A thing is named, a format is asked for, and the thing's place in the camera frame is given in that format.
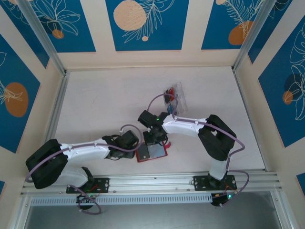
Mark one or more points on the dark grey credit card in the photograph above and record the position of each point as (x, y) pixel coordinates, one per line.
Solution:
(144, 152)

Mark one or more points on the red leather card holder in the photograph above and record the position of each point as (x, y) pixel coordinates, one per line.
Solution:
(156, 152)

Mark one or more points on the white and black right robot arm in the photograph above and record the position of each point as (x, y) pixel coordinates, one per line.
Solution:
(183, 127)

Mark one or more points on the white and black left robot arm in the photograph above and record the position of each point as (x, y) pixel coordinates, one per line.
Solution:
(88, 152)

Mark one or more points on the clear plastic card rack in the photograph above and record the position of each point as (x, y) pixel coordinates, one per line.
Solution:
(183, 95)

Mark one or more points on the black electronics board with LEDs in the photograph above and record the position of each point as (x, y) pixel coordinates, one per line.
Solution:
(218, 200)
(83, 199)

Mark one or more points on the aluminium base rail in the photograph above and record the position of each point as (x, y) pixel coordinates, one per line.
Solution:
(152, 183)

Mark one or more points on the aluminium side rail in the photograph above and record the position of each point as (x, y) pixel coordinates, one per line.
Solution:
(248, 119)
(58, 105)

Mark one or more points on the aluminium frame post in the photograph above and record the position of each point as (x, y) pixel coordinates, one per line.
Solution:
(45, 40)
(253, 35)

